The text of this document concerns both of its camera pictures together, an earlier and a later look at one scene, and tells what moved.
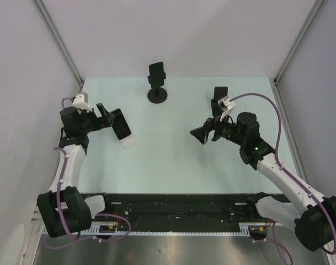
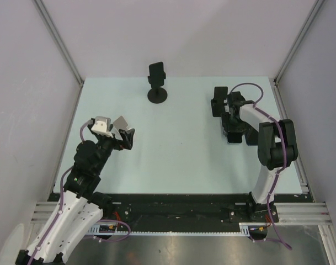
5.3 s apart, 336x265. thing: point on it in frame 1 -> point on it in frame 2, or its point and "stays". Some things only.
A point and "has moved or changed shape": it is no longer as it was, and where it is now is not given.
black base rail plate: (219, 208) stays
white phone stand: (128, 141) has moved or changed shape
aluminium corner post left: (41, 8) stays
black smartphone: (156, 72) stays
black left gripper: (105, 121) -> (121, 144)
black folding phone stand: (219, 93) stays
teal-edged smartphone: (120, 125) has moved or changed shape
